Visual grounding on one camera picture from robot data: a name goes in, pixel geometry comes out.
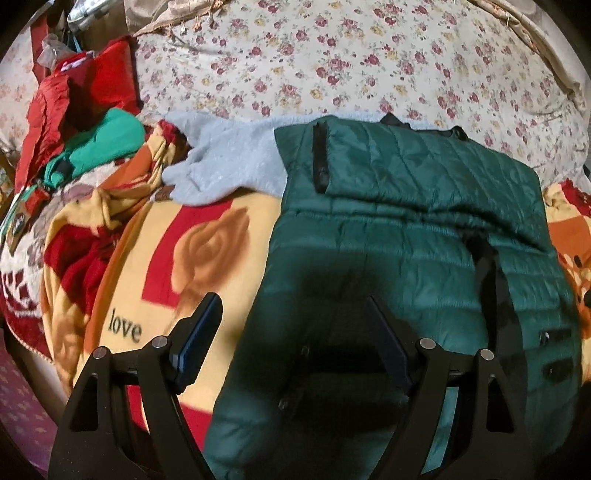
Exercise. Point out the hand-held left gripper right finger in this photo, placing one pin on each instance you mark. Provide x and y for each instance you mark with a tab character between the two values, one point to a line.
392	350

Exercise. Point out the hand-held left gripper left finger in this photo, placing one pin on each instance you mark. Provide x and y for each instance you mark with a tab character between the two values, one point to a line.
198	341

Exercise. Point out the dark green puffer jacket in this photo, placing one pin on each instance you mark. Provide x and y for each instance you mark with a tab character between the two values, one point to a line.
369	221

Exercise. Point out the rose printed blanket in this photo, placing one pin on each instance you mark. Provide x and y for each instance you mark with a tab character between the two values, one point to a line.
152	258

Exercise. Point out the red white patterned blanket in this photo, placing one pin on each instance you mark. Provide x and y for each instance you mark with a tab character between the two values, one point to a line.
21	300

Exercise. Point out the grey fleece cloth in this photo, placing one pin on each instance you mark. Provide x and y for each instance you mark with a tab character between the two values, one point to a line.
221	152

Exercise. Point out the dark hang tag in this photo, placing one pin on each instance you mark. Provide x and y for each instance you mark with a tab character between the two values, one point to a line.
14	224

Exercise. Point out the bright green garment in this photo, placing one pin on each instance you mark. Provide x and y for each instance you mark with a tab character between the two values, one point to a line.
106	138

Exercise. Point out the red jacket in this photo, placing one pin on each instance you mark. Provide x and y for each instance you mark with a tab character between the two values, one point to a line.
51	101

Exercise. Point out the floral bed sheet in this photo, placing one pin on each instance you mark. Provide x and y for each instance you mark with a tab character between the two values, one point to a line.
346	50

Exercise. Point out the beige fringed cloth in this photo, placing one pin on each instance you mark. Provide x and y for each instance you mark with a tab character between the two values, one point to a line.
184	11

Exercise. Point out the beige quilt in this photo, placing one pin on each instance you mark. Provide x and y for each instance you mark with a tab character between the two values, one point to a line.
545	41

